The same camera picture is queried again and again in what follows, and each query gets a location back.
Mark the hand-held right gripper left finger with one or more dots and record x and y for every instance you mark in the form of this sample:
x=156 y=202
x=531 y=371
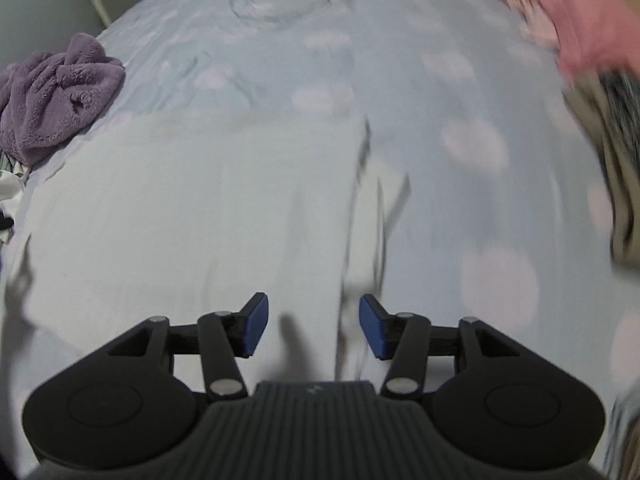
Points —
x=255 y=325

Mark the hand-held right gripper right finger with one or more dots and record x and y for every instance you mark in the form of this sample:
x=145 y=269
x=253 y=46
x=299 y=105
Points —
x=374 y=327

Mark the white shirt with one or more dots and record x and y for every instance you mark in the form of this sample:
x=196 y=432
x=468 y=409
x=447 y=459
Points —
x=200 y=210

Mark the white clothes pile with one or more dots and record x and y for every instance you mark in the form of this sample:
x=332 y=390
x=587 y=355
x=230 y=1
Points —
x=12 y=200

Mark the grey pink-dotted bed sheet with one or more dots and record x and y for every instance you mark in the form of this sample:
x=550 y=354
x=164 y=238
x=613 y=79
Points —
x=475 y=210

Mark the olive garment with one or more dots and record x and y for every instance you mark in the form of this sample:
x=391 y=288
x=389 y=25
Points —
x=615 y=160

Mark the grey striped garment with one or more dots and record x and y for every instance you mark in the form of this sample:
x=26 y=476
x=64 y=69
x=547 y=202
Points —
x=10 y=162

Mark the purple fleece garment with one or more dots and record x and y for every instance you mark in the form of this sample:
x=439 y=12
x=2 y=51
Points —
x=55 y=95

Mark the coral pink garment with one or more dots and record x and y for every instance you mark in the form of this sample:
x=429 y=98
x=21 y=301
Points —
x=590 y=15

